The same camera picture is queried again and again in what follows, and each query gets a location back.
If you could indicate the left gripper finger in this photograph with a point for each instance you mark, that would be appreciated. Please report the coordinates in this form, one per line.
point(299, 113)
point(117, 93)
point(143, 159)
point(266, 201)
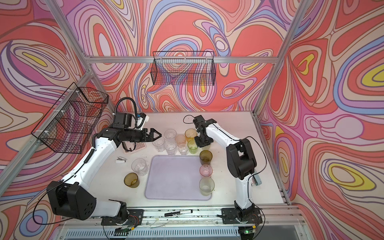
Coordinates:
point(155, 131)
point(156, 138)

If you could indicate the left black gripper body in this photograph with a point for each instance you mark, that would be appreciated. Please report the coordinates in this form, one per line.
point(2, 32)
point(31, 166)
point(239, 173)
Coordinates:
point(136, 135)

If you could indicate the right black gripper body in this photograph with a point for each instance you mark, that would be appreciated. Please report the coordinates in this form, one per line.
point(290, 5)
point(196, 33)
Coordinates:
point(203, 140)

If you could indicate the bright green cup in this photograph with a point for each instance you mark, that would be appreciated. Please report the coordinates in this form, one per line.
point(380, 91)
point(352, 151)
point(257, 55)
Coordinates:
point(192, 146)

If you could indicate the dark olive textured cup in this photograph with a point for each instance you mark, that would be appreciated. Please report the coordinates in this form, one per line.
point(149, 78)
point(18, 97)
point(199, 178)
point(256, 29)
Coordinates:
point(206, 157)

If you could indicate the pink transparent cup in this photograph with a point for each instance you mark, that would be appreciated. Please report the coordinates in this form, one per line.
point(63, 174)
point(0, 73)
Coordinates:
point(206, 170)

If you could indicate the pale green frosted large cup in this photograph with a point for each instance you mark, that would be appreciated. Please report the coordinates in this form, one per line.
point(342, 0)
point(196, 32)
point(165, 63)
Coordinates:
point(206, 186)

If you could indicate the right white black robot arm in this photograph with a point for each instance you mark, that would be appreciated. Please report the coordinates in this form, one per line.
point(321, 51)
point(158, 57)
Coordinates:
point(241, 160)

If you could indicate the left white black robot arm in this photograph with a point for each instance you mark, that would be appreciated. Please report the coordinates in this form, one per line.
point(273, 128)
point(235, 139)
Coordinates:
point(70, 197)

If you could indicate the clear cup near tray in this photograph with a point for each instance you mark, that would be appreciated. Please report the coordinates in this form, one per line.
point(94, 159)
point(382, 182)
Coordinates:
point(140, 167)

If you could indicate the lavender plastic tray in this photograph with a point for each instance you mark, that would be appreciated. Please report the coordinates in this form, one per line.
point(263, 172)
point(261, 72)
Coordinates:
point(175, 178)

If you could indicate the clear cup back left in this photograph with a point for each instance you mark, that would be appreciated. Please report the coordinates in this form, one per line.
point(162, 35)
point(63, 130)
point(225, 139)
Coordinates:
point(159, 144)

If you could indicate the yellow transparent cup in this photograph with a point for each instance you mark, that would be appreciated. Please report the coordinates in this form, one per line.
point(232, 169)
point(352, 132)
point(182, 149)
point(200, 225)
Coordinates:
point(190, 134)

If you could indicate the clear cup back centre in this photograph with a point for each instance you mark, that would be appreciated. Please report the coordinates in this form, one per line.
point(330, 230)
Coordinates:
point(170, 135)

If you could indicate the clear cup front centre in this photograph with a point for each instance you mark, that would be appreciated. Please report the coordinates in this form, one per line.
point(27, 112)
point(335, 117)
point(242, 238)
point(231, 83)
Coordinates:
point(171, 147)

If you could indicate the small clear cup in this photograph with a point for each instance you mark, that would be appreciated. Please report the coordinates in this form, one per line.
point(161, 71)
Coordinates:
point(183, 149)

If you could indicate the peach transparent cup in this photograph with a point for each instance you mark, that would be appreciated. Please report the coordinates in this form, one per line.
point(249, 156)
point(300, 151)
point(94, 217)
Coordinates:
point(180, 139)

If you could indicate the small white clip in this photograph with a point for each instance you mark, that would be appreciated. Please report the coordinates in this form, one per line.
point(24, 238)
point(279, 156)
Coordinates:
point(120, 160)

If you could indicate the dark amber cup left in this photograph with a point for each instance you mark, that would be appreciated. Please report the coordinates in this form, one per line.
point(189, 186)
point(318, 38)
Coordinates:
point(131, 180)

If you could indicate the black white marker pen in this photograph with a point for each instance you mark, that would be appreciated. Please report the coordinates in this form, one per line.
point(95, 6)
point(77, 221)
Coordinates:
point(177, 213)

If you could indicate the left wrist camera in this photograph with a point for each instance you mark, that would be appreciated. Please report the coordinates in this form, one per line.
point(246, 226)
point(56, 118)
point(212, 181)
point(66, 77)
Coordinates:
point(125, 121)

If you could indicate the black wire basket left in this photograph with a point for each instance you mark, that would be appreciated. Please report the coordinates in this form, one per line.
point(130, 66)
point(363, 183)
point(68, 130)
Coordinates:
point(73, 122)

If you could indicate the black wire basket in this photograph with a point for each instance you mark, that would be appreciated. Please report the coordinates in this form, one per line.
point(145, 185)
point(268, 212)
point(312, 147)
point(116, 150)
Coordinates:
point(188, 68)
point(73, 122)

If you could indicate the black wire basket back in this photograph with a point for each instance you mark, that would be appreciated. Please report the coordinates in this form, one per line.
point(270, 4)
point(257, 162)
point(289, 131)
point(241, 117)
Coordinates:
point(188, 68)

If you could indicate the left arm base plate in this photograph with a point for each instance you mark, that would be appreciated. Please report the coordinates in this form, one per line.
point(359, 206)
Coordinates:
point(130, 217)

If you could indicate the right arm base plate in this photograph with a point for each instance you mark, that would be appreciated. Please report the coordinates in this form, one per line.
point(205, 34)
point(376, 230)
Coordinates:
point(236, 216)

